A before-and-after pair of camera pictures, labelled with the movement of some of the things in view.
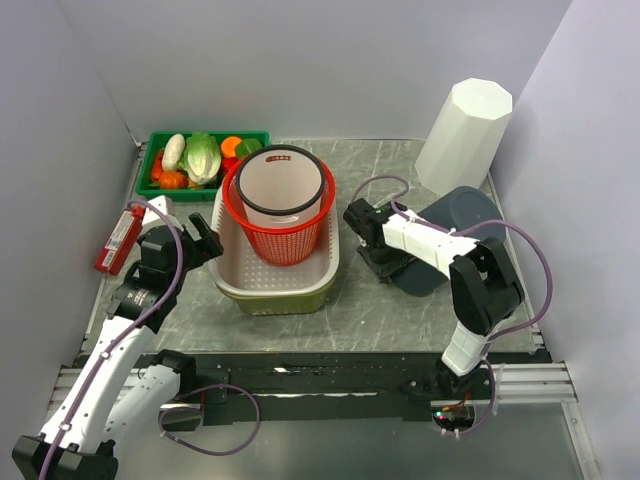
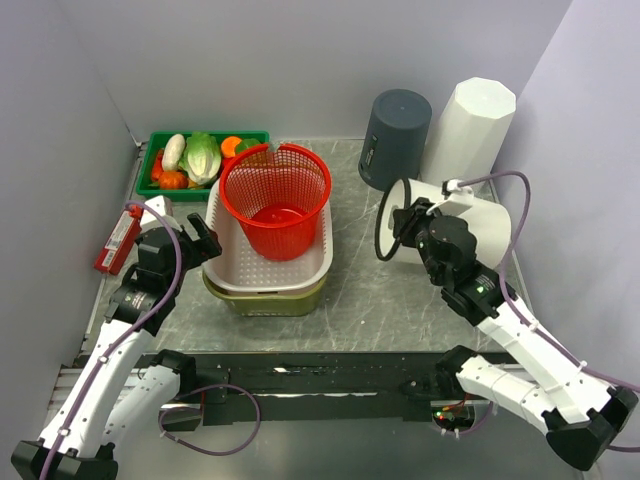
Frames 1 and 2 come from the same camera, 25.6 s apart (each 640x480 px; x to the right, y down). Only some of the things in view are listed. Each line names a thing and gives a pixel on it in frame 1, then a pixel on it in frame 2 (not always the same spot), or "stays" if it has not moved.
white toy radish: (172, 153) stays
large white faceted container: (463, 142) stays
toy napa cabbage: (202, 157) stays
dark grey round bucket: (459, 208) → (394, 137)
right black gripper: (384, 271) → (405, 220)
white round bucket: (281, 186) → (489, 228)
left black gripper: (204, 248) stays
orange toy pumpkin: (173, 180) stays
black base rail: (235, 386) stays
